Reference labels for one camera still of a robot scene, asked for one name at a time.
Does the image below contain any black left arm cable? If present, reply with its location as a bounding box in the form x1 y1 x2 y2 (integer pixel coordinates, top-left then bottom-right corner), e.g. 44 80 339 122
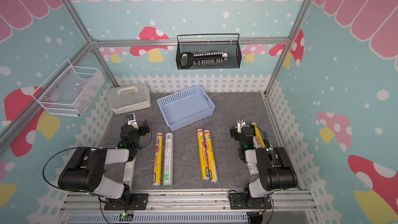
42 147 106 194

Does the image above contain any white lidded storage box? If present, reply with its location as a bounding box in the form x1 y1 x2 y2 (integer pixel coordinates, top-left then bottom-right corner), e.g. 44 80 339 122
107 83 151 115

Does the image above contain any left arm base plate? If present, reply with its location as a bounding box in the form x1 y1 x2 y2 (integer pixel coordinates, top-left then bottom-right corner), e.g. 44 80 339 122
104 194 149 212

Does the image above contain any yellow plastic wrap roll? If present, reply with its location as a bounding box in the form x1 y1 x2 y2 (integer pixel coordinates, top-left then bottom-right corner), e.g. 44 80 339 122
197 129 210 180
204 129 218 183
152 132 163 187

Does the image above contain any yellow green wrap roll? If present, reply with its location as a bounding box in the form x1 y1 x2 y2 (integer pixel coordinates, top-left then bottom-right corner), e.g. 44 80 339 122
251 122 265 148

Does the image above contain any green handled screwdriver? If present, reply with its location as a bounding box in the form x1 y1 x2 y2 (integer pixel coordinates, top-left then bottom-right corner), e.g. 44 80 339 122
263 131 271 148

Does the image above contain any aluminium front rail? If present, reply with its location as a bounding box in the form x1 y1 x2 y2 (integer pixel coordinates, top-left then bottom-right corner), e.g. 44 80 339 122
60 188 317 216

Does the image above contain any white wire wall basket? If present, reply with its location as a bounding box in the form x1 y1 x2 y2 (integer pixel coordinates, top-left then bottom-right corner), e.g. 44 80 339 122
31 60 105 117

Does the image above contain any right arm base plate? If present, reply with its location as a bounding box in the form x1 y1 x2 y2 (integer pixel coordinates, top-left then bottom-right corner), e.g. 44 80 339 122
228 190 272 211

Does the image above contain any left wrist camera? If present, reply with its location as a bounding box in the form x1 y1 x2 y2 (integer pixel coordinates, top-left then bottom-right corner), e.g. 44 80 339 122
126 113 138 129

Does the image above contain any black brush with white bristles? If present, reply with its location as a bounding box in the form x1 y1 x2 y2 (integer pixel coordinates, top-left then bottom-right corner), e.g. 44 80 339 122
177 52 228 69

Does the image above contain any white green plastic wrap roll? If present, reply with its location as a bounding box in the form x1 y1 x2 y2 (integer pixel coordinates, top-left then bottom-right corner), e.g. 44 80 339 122
163 132 174 187

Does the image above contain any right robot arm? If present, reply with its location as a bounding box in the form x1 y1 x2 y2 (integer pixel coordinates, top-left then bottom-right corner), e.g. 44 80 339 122
230 124 298 199

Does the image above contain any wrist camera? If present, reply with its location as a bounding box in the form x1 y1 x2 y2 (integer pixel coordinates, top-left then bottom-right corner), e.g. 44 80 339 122
237 116 246 133
126 113 138 129

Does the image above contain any green circuit board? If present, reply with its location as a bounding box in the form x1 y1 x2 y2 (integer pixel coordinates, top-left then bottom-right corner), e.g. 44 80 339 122
119 213 134 222

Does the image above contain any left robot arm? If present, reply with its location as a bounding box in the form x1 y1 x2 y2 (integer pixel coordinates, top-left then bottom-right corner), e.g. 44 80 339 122
58 120 151 200

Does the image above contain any light blue plastic basket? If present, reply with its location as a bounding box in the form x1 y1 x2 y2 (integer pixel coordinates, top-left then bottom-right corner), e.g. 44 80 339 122
157 85 215 131

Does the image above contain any black wire wall basket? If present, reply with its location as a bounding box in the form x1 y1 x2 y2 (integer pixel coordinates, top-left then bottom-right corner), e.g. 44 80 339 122
176 33 242 70

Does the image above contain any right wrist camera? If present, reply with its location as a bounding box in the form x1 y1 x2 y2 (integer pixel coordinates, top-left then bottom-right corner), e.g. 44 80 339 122
237 116 246 133

